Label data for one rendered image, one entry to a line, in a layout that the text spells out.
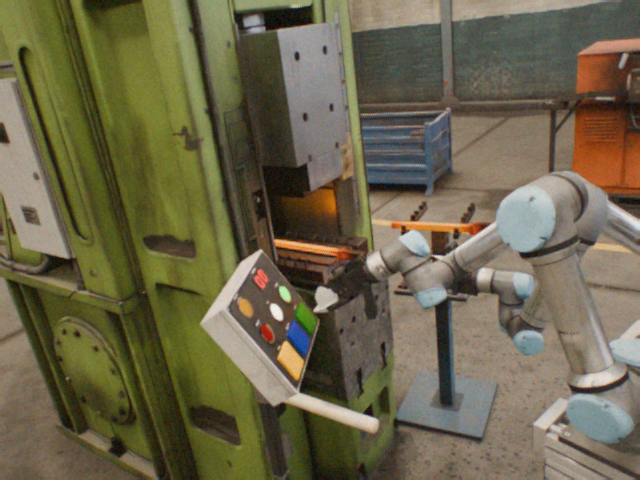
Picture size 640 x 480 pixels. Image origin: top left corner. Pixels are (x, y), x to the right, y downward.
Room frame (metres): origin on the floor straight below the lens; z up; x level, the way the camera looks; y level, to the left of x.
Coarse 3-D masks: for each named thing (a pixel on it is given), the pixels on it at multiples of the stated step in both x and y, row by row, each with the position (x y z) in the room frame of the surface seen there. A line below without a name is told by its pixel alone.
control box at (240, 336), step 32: (256, 256) 1.39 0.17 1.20; (224, 288) 1.29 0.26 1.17; (256, 288) 1.27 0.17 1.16; (288, 288) 1.40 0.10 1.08; (224, 320) 1.11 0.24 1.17; (256, 320) 1.17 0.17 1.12; (288, 320) 1.28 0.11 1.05; (256, 352) 1.09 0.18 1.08; (256, 384) 1.10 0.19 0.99; (288, 384) 1.08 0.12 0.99
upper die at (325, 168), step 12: (324, 156) 1.77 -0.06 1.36; (336, 156) 1.83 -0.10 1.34; (264, 168) 1.80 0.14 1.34; (276, 168) 1.77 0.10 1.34; (288, 168) 1.74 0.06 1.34; (300, 168) 1.71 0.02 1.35; (312, 168) 1.71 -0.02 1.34; (324, 168) 1.76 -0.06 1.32; (336, 168) 1.82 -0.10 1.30; (264, 180) 1.81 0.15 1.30; (276, 180) 1.78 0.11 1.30; (288, 180) 1.75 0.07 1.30; (300, 180) 1.71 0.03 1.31; (312, 180) 1.71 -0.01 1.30; (324, 180) 1.76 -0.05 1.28
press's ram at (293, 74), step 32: (288, 32) 1.69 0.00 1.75; (320, 32) 1.82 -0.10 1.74; (256, 64) 1.71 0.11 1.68; (288, 64) 1.67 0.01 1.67; (320, 64) 1.80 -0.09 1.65; (256, 96) 1.73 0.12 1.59; (288, 96) 1.66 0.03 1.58; (320, 96) 1.79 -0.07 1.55; (256, 128) 1.74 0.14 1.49; (288, 128) 1.66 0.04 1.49; (320, 128) 1.77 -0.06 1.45; (288, 160) 1.67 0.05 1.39
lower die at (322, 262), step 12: (288, 240) 2.00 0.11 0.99; (300, 240) 1.98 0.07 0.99; (288, 252) 1.88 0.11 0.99; (300, 252) 1.87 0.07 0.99; (312, 252) 1.84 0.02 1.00; (324, 252) 1.81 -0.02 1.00; (288, 264) 1.80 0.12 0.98; (300, 264) 1.78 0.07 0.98; (312, 264) 1.77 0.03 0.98; (324, 264) 1.74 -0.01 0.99; (336, 264) 1.76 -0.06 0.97; (300, 276) 1.75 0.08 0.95; (312, 276) 1.72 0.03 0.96; (324, 276) 1.70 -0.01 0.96
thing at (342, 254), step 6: (276, 240) 1.98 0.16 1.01; (282, 240) 1.97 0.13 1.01; (282, 246) 1.94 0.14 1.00; (288, 246) 1.92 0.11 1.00; (294, 246) 1.90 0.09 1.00; (300, 246) 1.89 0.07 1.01; (306, 246) 1.87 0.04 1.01; (312, 246) 1.87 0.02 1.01; (318, 246) 1.86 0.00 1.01; (330, 252) 1.80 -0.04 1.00; (336, 252) 1.79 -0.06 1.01; (342, 252) 1.77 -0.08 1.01; (348, 252) 1.76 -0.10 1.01; (354, 252) 1.75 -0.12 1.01; (360, 252) 1.74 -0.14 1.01; (366, 252) 1.73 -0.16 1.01; (342, 258) 1.77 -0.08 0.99; (348, 258) 1.76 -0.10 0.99; (354, 258) 1.75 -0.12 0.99; (366, 258) 1.73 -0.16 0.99
